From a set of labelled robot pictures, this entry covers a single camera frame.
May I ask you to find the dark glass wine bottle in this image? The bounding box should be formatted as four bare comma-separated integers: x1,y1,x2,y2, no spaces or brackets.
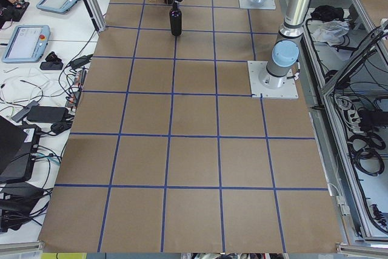
169,2,182,36

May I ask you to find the grey orange usb hub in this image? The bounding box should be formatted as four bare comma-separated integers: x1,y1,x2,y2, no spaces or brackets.
72,69,87,88
65,90,82,109

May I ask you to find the teach pendant near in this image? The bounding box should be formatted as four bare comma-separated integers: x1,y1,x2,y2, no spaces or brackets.
2,25,51,64

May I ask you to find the black power brick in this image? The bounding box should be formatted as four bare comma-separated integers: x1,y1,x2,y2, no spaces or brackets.
27,106,68,123

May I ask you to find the black laptop computer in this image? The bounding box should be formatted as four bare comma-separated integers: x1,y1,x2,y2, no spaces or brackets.
1,117,41,183

